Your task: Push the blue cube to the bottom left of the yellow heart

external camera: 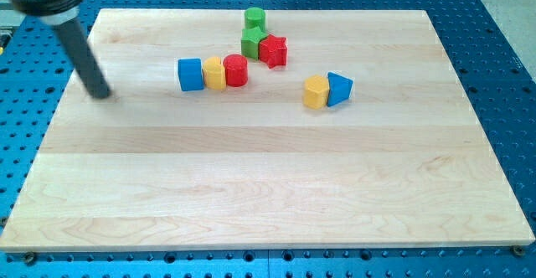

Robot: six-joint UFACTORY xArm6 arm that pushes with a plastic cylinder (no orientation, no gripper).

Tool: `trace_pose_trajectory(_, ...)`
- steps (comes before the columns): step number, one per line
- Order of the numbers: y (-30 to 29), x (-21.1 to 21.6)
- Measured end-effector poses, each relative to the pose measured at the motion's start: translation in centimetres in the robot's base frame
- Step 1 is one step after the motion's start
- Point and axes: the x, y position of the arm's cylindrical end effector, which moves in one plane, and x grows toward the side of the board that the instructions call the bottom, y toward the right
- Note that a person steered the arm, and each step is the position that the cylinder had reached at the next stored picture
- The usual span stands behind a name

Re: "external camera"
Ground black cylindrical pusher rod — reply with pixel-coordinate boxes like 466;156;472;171
53;18;111;99

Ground blue cube block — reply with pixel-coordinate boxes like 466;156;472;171
178;58;204;91

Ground yellow heart block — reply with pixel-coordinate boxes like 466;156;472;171
202;56;227;90

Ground red cylinder block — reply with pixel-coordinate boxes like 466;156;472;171
223;54;249;87

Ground green star block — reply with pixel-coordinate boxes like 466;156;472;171
240;27;268;59

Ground green cylinder block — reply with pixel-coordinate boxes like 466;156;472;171
244;7;266;32

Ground red star block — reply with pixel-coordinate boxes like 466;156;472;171
259;34;288;69

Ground yellow hexagon block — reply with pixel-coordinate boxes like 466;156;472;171
302;75;330;109

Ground blue triangle block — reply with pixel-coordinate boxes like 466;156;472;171
327;72;353;107

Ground light wooden board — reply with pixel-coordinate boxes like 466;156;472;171
1;8;534;252

